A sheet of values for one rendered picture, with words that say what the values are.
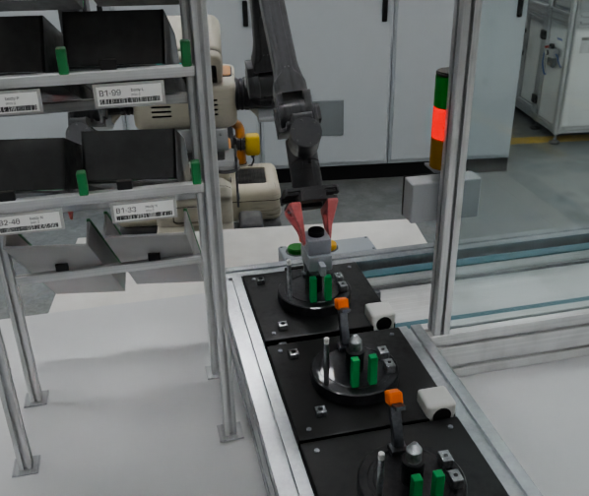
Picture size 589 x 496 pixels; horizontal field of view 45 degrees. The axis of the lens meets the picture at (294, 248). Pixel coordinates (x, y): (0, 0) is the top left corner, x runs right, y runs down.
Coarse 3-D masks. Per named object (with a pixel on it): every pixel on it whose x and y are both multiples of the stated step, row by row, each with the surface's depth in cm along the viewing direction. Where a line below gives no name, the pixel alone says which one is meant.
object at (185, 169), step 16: (96, 144) 98; (112, 144) 98; (128, 144) 98; (144, 144) 98; (160, 144) 98; (176, 144) 100; (96, 160) 98; (112, 160) 98; (128, 160) 98; (144, 160) 98; (160, 160) 99; (176, 160) 99; (96, 176) 98; (112, 176) 98; (128, 176) 98; (144, 176) 99; (160, 176) 99; (176, 176) 99
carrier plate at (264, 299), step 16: (336, 272) 143; (352, 272) 143; (256, 288) 138; (272, 288) 138; (352, 288) 137; (368, 288) 137; (256, 304) 133; (272, 304) 133; (352, 304) 132; (256, 320) 129; (272, 320) 128; (288, 320) 128; (304, 320) 128; (320, 320) 127; (336, 320) 127; (352, 320) 127; (272, 336) 123; (288, 336) 123; (304, 336) 123; (320, 336) 124; (336, 336) 125
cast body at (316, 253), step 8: (312, 232) 127; (320, 232) 127; (312, 240) 126; (320, 240) 126; (328, 240) 126; (304, 248) 129; (312, 248) 126; (320, 248) 127; (328, 248) 127; (304, 256) 130; (312, 256) 127; (320, 256) 127; (328, 256) 127; (312, 264) 127; (320, 264) 126; (328, 264) 128; (320, 272) 126
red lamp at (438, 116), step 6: (438, 108) 109; (432, 114) 111; (438, 114) 109; (444, 114) 109; (432, 120) 111; (438, 120) 110; (444, 120) 109; (432, 126) 111; (438, 126) 110; (432, 132) 112; (438, 132) 110; (438, 138) 111
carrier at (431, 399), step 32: (320, 352) 115; (352, 352) 109; (384, 352) 112; (288, 384) 111; (320, 384) 108; (352, 384) 107; (384, 384) 108; (416, 384) 111; (288, 416) 107; (352, 416) 104; (384, 416) 104; (416, 416) 104; (448, 416) 104
